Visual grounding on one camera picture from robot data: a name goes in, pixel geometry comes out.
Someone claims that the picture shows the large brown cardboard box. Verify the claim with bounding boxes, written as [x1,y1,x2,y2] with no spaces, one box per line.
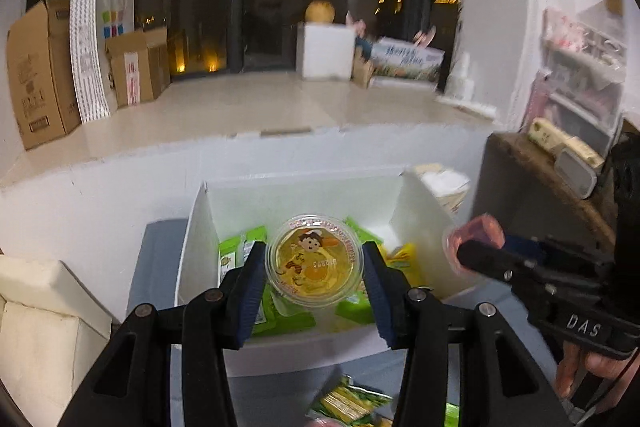
[6,0,84,152]

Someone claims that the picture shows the grey small speaker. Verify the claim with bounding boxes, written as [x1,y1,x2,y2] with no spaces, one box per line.
[554,147,599,200]

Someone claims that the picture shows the brown-topped side cabinet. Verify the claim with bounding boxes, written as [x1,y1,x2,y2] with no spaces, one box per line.
[481,132,617,254]

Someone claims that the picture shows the white tube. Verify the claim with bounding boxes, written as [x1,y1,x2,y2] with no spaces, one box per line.
[434,94,499,118]

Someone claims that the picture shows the white foam box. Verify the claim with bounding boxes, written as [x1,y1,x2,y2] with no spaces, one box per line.
[296,22,357,82]

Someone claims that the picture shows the white plastic bottle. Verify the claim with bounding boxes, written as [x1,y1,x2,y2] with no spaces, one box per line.
[446,52,474,100]

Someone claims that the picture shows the yellow snack packet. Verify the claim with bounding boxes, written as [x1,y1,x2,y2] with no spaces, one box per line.
[384,243,427,299]

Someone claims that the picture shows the yellow jelly cup cartoon lid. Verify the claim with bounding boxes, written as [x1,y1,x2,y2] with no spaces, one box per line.
[264,214,364,307]

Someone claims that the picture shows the yellow round fruit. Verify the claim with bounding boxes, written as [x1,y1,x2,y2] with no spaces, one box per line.
[304,0,336,26]

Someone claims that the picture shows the grey-blue tablecloth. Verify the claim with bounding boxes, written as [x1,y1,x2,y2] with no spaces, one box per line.
[126,219,563,427]

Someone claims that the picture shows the white cardboard box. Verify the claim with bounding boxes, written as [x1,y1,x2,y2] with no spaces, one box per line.
[175,169,494,379]

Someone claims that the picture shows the small brown paper box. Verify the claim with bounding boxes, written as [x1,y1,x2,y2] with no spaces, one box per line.
[351,51,376,89]

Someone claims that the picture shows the pink floral pouch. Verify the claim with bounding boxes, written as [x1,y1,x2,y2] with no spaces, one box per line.
[542,7,592,54]

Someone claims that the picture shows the cream leather sofa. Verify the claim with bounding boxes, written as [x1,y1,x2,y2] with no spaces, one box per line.
[0,254,114,409]

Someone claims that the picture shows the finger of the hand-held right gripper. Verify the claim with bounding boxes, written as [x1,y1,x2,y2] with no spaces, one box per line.
[457,241,540,286]
[502,234,557,261]

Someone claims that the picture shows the tissue box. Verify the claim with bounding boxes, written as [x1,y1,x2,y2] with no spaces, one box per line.
[414,163,471,214]

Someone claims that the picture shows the printed landscape carton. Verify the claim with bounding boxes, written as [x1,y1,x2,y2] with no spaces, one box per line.
[370,36,446,83]

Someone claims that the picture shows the pink toy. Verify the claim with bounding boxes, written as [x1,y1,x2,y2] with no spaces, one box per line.
[412,25,437,48]
[344,11,369,38]

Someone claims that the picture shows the cream rectangular box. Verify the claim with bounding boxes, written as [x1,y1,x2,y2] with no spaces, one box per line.
[527,117,604,168]

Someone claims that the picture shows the pink bottle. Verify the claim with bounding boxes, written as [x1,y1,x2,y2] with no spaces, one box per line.
[529,71,552,118]

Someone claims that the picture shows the person's right hand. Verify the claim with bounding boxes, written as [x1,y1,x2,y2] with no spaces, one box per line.
[554,341,639,401]

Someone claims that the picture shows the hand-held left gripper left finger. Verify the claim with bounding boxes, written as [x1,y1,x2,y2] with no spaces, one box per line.
[57,241,268,427]

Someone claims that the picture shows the clear plastic drawer organizer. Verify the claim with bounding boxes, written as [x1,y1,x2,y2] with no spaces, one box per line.
[522,7,629,148]

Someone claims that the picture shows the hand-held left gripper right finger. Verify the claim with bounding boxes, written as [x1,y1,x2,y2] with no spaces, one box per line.
[361,241,571,427]

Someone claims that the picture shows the white dotted paper bag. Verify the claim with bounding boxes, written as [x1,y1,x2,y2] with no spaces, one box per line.
[69,0,142,124]

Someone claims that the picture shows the small open cardboard box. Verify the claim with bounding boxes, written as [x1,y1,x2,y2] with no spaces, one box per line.
[104,26,172,109]

